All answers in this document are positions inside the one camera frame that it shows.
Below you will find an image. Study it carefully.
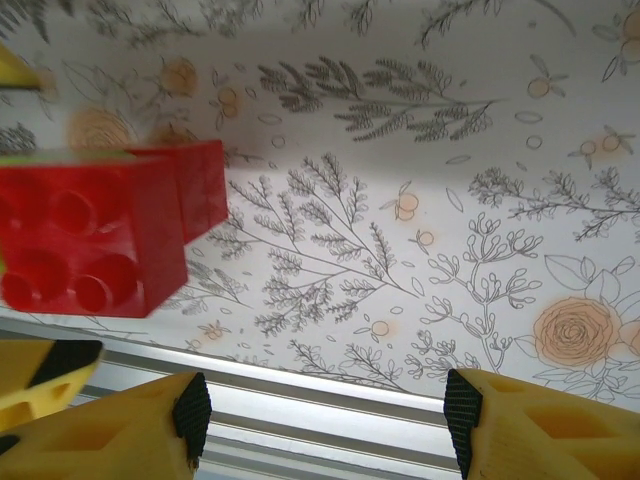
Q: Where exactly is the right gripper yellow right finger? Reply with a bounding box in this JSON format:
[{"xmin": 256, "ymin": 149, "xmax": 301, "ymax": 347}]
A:
[{"xmin": 443, "ymin": 368, "xmax": 640, "ymax": 480}]

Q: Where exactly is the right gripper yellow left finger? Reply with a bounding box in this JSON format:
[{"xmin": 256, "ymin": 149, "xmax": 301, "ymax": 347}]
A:
[{"xmin": 0, "ymin": 372, "xmax": 211, "ymax": 480}]

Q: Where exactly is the floral patterned table mat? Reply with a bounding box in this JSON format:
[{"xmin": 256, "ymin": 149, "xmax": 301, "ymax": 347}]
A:
[{"xmin": 0, "ymin": 0, "xmax": 640, "ymax": 441}]

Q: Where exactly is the wide aluminium base rail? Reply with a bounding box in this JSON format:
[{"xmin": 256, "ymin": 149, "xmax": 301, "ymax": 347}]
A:
[{"xmin": 0, "ymin": 309, "xmax": 640, "ymax": 480}]

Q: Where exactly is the small red lego brick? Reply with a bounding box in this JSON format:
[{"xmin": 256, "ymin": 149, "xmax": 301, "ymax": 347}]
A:
[
  {"xmin": 124, "ymin": 139, "xmax": 230, "ymax": 246},
  {"xmin": 0, "ymin": 155, "xmax": 190, "ymax": 320}
]

